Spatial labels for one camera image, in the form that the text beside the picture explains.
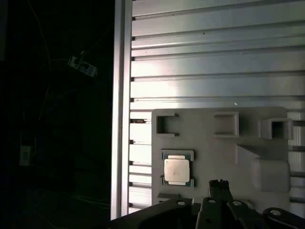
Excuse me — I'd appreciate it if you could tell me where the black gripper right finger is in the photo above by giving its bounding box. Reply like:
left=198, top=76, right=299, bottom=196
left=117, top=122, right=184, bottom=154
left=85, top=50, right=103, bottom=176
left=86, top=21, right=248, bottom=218
left=219, top=179, right=305, bottom=229

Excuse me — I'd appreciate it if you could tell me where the silver green CPU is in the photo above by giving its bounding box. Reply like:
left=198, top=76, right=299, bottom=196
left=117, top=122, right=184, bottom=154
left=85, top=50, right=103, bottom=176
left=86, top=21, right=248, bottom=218
left=162, top=152, right=194, bottom=187

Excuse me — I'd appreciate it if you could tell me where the grey plastic parts rack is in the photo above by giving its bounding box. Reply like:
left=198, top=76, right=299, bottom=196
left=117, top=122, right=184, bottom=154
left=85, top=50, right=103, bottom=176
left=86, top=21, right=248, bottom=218
left=151, top=107, right=294, bottom=210

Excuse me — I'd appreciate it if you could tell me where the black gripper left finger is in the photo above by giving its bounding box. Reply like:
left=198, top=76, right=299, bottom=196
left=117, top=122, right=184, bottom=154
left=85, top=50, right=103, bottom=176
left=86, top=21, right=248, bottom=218
left=109, top=179, right=227, bottom=229

